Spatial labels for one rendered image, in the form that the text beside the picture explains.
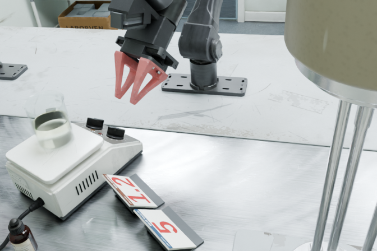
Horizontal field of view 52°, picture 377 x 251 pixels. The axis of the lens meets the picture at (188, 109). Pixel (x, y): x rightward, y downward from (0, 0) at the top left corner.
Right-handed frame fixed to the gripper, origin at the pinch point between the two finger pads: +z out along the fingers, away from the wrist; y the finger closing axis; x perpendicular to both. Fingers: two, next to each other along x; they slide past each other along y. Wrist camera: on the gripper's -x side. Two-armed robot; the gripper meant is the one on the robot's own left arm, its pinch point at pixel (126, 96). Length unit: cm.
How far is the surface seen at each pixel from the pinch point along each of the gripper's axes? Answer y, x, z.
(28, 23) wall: -206, 116, -38
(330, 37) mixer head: 38, -35, -2
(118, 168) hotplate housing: 0.9, 5.2, 12.1
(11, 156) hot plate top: -9.9, -7.9, 16.7
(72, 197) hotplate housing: 0.8, -2.5, 18.5
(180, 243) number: 19.8, 0.4, 16.9
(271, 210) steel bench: 27.2, 11.0, 7.7
